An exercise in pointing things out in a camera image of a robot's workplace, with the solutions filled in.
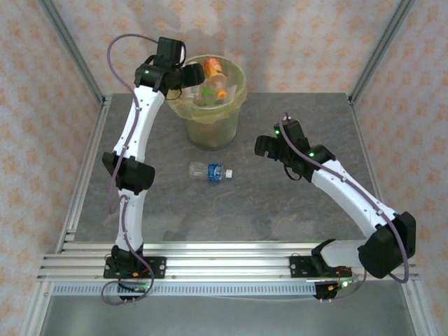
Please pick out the orange juice bottle yellow cap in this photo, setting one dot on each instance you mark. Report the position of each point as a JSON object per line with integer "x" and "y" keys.
{"x": 213, "y": 66}

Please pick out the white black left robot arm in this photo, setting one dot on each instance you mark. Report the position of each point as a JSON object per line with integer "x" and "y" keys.
{"x": 140, "y": 122}

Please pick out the yellow translucent bin liner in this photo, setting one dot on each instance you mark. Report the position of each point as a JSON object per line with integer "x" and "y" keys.
{"x": 185, "y": 112}

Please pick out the green plastic bin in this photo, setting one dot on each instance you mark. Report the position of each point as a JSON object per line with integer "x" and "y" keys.
{"x": 210, "y": 133}

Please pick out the small clear bottle blue label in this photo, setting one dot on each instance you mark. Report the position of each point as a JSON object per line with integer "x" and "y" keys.
{"x": 214, "y": 172}

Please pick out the right circuit board green light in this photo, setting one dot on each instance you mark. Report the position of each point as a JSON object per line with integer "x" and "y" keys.
{"x": 341, "y": 284}

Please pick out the circuit board green light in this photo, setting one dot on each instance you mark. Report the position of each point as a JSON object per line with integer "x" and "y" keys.
{"x": 136, "y": 287}
{"x": 341, "y": 284}

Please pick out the grey metal lower shelf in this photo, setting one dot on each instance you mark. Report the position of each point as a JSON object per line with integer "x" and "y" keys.
{"x": 227, "y": 318}

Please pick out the left circuit board green light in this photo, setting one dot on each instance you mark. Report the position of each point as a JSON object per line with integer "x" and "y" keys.
{"x": 136, "y": 287}

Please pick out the aluminium frame post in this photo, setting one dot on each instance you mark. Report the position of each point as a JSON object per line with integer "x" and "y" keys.
{"x": 66, "y": 35}
{"x": 389, "y": 35}

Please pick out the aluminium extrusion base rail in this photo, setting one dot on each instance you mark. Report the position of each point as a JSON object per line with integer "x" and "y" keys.
{"x": 227, "y": 262}

